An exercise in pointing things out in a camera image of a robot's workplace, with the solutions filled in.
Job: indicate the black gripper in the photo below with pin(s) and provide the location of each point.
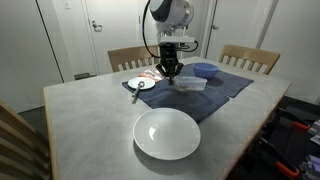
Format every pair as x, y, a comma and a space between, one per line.
170, 53

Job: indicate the clear plastic lunchbox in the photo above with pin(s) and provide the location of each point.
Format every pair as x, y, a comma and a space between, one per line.
191, 83

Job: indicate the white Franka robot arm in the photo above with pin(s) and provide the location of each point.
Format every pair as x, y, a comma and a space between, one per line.
173, 13

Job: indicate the blue plastic bowl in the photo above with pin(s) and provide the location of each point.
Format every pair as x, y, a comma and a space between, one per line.
205, 71

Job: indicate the clear bag of orange snacks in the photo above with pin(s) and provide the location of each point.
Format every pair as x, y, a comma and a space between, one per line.
150, 75

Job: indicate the small white plate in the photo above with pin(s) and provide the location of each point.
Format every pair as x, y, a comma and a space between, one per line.
148, 83

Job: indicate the dark blue cloth placemat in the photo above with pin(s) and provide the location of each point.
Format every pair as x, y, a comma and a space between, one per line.
186, 106
230, 85

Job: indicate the light wooden slat-back chair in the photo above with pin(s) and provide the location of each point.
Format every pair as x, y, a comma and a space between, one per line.
20, 146
250, 53
133, 53

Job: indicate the metal spoon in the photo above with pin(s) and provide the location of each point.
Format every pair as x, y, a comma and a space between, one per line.
136, 95

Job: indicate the white closet door panel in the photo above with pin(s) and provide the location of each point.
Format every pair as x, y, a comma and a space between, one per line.
202, 33

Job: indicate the white room door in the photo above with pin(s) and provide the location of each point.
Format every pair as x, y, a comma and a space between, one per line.
116, 43
236, 30

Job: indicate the large white plate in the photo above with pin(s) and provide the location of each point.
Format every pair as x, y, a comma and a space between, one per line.
166, 133

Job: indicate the black floor box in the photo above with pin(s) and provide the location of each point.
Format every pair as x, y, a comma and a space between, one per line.
85, 76

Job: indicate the wrist mounted camera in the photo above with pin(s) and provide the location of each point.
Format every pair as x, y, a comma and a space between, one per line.
176, 39

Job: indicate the small white light switch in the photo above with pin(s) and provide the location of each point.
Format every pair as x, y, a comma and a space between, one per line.
67, 4

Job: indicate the aluminium extrusion rail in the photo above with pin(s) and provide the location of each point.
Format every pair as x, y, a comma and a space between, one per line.
311, 165

